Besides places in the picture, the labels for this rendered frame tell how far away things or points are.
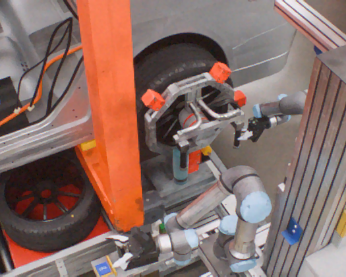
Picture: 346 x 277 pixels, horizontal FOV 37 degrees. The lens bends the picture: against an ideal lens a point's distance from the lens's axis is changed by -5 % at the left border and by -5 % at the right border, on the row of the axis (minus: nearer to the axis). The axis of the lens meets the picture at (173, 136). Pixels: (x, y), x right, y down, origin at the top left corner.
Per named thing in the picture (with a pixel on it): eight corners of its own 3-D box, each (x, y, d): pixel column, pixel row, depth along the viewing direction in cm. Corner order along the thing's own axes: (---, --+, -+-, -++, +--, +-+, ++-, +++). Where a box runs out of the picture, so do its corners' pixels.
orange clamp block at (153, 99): (159, 93, 287) (148, 88, 280) (166, 102, 282) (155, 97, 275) (151, 103, 289) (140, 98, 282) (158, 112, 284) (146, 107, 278)
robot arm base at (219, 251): (250, 254, 247) (252, 243, 240) (223, 267, 242) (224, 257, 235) (233, 231, 256) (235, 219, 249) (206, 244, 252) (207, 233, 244)
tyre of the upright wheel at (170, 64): (211, 110, 357) (218, 30, 310) (229, 133, 343) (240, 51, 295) (119, 142, 336) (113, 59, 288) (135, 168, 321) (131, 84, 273)
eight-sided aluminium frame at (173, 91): (225, 130, 336) (231, 63, 296) (230, 137, 332) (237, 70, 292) (145, 161, 318) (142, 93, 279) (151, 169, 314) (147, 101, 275)
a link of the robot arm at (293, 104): (292, 118, 250) (254, 122, 298) (310, 113, 253) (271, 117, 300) (286, 94, 250) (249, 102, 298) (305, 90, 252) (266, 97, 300)
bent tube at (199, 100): (222, 93, 300) (223, 79, 292) (240, 115, 288) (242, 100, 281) (195, 103, 295) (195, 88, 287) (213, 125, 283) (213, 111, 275)
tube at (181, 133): (191, 104, 294) (192, 90, 286) (209, 126, 282) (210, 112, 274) (162, 115, 288) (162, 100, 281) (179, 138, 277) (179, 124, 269)
